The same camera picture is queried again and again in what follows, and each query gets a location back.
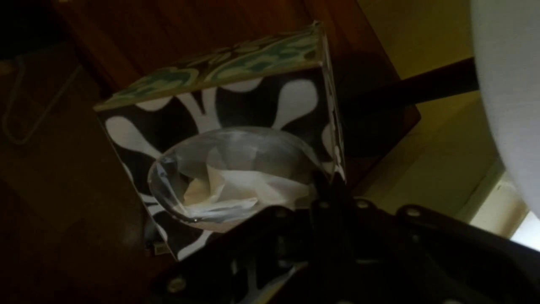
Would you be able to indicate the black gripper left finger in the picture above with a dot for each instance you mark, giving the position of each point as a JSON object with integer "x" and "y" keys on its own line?
{"x": 246, "y": 258}

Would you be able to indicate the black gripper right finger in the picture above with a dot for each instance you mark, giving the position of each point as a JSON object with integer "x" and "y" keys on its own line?
{"x": 438, "y": 263}

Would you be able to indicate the patterned cube tissue box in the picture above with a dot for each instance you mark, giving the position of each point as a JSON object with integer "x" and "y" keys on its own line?
{"x": 224, "y": 106}

